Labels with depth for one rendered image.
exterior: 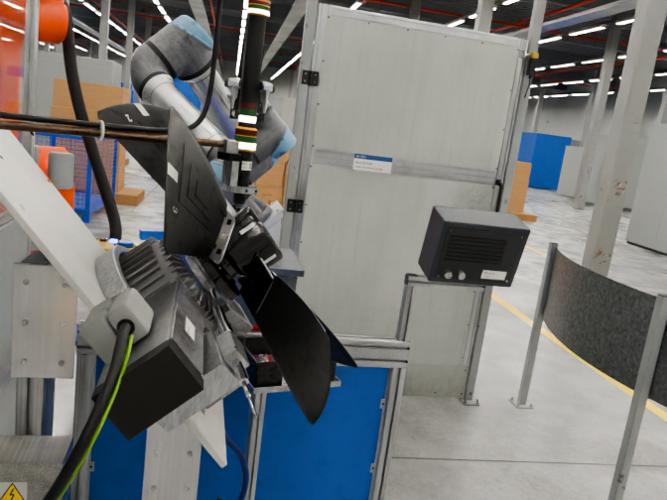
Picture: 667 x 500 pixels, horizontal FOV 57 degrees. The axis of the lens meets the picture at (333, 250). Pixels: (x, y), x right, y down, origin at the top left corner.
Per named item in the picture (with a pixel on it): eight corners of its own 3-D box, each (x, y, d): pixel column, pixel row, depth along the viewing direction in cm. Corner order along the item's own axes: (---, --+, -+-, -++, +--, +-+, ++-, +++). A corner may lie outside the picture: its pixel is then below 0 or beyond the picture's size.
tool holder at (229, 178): (228, 193, 118) (233, 142, 116) (206, 187, 122) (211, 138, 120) (264, 194, 124) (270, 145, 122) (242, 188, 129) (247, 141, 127)
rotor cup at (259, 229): (233, 311, 112) (293, 270, 113) (187, 247, 108) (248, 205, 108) (230, 289, 126) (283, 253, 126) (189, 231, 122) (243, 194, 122)
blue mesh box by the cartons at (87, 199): (8, 214, 693) (11, 126, 674) (47, 200, 815) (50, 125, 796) (88, 223, 705) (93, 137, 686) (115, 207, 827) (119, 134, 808)
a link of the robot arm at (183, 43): (236, 179, 200) (136, 37, 162) (271, 150, 203) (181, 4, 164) (253, 193, 192) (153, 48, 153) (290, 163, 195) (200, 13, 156)
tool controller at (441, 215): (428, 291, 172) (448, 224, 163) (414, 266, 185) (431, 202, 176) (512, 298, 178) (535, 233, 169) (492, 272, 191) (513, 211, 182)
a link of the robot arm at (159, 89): (102, 60, 157) (216, 178, 139) (136, 34, 158) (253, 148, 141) (122, 88, 167) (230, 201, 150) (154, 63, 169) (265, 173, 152)
